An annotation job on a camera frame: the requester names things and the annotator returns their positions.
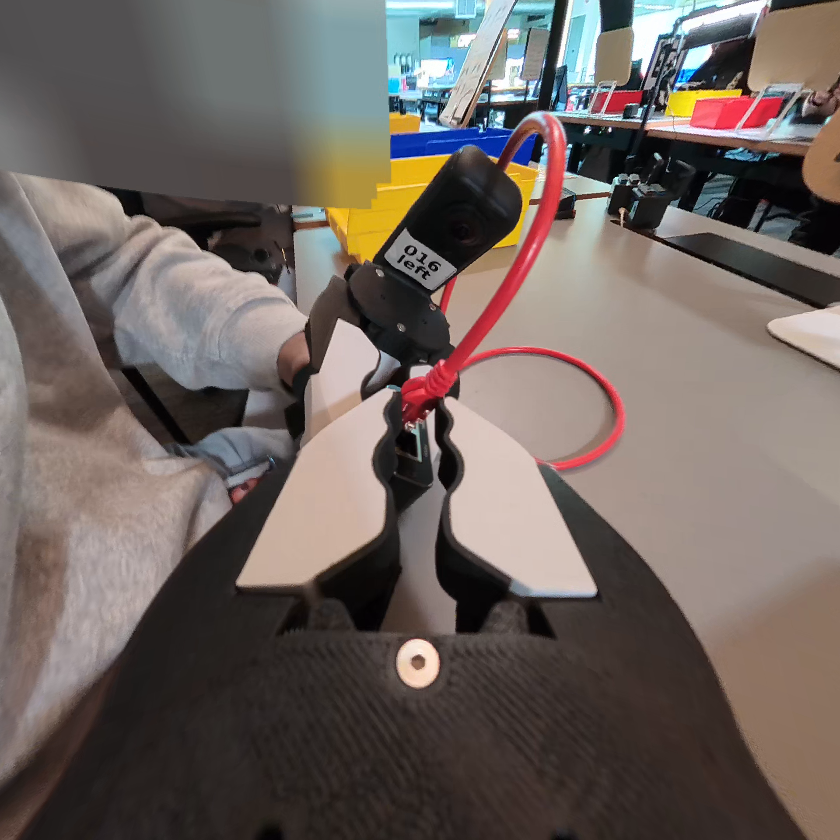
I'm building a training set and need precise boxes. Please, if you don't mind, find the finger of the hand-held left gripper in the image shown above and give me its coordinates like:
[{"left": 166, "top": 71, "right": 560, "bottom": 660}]
[{"left": 360, "top": 353, "right": 404, "bottom": 403}]

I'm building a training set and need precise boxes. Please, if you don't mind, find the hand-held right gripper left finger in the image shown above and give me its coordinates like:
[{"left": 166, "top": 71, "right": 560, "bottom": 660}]
[{"left": 235, "top": 395, "right": 403, "bottom": 632}]

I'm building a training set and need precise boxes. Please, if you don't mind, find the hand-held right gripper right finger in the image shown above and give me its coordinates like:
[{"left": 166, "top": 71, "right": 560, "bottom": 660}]
[{"left": 435, "top": 400, "right": 599, "bottom": 632}]

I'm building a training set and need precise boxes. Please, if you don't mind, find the red ethernet cable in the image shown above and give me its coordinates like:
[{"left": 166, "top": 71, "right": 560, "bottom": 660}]
[{"left": 400, "top": 112, "right": 626, "bottom": 472}]

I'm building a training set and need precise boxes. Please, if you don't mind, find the black network adapter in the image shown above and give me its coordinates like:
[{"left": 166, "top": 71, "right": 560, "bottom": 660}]
[{"left": 387, "top": 420, "right": 437, "bottom": 513}]

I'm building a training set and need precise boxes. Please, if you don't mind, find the person's left hand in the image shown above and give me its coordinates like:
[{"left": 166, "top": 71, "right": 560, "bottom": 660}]
[{"left": 276, "top": 330, "right": 316, "bottom": 398}]

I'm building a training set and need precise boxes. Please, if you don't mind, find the person's blue jeans leg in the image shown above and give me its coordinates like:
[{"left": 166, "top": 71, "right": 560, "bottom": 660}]
[{"left": 174, "top": 427, "right": 296, "bottom": 490}]

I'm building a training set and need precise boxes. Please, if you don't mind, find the blue storage bin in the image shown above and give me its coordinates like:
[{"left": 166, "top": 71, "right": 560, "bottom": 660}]
[{"left": 390, "top": 128, "right": 536, "bottom": 165}]

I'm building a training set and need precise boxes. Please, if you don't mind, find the person's grey hoodie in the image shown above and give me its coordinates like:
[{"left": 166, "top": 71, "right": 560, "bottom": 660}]
[{"left": 0, "top": 172, "right": 290, "bottom": 821}]

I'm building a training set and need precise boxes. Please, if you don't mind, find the leaning white board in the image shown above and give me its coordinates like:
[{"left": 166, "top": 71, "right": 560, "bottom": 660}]
[{"left": 438, "top": 0, "right": 519, "bottom": 129}]

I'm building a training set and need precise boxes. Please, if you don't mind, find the black clamp device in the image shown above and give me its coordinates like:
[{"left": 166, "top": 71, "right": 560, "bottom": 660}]
[{"left": 607, "top": 154, "right": 697, "bottom": 231}]

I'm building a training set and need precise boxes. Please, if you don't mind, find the black pole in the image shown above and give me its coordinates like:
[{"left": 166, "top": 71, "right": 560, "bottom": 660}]
[{"left": 537, "top": 0, "right": 571, "bottom": 116}]

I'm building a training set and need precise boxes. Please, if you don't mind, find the background wooden table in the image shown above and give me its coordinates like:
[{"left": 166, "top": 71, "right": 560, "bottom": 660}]
[{"left": 554, "top": 108, "right": 815, "bottom": 158}]

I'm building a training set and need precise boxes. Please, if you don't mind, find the small yellow bin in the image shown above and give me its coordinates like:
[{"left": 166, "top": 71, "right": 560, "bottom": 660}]
[{"left": 666, "top": 88, "right": 742, "bottom": 119}]

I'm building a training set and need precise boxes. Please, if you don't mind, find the large red bin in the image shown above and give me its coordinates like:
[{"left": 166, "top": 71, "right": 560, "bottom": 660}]
[{"left": 689, "top": 95, "right": 785, "bottom": 131}]

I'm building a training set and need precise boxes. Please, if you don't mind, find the black desk cable cover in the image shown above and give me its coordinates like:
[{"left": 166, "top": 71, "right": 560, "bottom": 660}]
[{"left": 663, "top": 231, "right": 840, "bottom": 309}]

